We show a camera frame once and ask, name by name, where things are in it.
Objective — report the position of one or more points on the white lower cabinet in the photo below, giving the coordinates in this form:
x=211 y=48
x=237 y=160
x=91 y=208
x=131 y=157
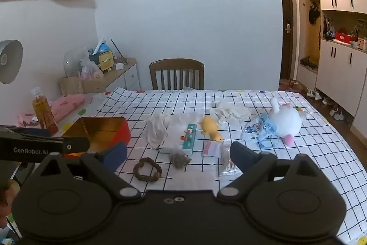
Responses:
x=341 y=72

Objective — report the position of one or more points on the plastic bag with pink contents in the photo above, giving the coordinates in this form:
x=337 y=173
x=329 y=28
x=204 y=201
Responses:
x=91 y=70

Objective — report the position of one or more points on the blue printed plastic bag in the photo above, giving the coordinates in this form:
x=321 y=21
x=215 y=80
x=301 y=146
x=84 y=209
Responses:
x=258 y=128

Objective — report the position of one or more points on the wooden side cabinet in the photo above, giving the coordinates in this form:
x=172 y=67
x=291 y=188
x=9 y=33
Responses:
x=124 y=75

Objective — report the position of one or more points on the white crumpled gloves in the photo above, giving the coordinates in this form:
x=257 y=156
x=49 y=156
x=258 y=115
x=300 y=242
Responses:
x=229 y=111

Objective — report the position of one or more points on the clear plastic packet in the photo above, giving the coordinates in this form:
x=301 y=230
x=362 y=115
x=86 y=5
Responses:
x=160 y=127
x=226 y=166

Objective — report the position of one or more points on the brown cardboard box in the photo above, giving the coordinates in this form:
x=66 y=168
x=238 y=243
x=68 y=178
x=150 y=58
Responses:
x=94 y=130

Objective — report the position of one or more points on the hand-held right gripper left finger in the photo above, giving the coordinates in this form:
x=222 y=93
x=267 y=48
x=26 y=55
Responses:
x=116 y=154

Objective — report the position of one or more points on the white shoe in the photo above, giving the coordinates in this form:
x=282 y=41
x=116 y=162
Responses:
x=313 y=94
x=337 y=113

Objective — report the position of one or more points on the pink patterned cloth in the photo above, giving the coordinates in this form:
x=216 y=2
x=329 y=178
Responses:
x=67 y=105

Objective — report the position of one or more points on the wooden chair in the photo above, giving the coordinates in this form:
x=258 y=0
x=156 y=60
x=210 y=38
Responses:
x=176 y=65

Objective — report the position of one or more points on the tissue pack with teal edge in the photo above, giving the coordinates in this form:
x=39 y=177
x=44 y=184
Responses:
x=187 y=138

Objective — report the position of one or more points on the yellow plush toy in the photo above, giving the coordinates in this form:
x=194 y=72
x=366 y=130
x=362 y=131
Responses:
x=210 y=127

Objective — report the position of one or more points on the white plush unicorn toy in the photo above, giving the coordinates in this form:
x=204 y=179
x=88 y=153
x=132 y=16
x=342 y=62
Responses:
x=286 y=121

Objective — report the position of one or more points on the pink and white packet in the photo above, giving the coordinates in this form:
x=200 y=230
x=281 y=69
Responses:
x=211 y=149

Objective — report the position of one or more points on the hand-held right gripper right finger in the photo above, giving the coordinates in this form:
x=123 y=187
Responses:
x=242 y=157

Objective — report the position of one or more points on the small grey fuzzy toy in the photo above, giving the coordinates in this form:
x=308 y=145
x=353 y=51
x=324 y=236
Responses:
x=180 y=160

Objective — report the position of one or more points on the orange snack packet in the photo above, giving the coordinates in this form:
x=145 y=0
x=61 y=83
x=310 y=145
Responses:
x=44 y=113

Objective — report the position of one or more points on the red storage box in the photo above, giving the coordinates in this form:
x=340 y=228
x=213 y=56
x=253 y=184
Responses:
x=345 y=37

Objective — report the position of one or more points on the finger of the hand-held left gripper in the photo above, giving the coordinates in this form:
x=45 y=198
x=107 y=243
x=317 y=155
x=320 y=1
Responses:
x=31 y=132
x=43 y=147

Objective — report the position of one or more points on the dark brown door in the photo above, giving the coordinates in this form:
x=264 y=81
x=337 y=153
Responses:
x=286 y=27

